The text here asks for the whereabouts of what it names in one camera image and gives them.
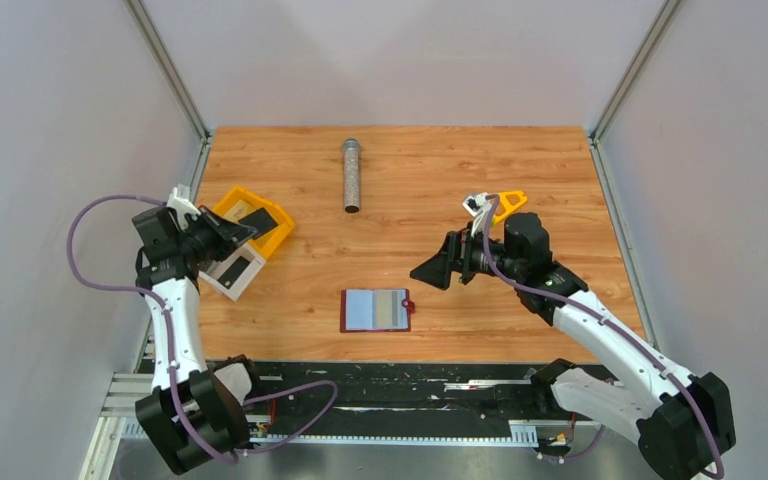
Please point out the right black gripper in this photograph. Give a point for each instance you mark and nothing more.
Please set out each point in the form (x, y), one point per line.
(456, 256)

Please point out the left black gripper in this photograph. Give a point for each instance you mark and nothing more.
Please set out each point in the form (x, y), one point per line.
(214, 232)

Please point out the black VIP credit card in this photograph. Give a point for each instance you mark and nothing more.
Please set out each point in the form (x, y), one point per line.
(233, 272)

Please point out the red leather card holder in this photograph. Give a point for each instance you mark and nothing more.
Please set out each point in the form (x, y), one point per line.
(357, 311)

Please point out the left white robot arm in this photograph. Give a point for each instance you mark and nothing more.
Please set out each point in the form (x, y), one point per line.
(193, 413)

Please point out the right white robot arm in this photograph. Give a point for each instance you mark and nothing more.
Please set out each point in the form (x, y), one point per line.
(681, 422)

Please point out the white plastic bin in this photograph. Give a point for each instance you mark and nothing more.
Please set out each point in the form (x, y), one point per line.
(211, 270)

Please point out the yellow plastic bin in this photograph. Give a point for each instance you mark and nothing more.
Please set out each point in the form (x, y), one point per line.
(239, 201)

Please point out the grey metal tube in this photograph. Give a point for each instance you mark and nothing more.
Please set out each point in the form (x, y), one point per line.
(351, 150)

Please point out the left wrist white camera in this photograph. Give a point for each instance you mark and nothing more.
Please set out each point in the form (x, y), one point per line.
(179, 201)

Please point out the wrist white camera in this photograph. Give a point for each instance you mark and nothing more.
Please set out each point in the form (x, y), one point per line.
(480, 206)
(179, 201)

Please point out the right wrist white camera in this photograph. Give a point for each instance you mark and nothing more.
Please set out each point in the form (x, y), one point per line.
(480, 206)

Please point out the yellow green triangular bracket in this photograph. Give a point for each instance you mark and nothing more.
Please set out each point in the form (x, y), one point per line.
(507, 203)

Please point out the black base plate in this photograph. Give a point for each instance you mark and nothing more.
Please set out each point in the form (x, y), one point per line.
(320, 391)

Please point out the slotted white cable duct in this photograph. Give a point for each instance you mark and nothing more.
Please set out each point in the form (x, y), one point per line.
(444, 429)

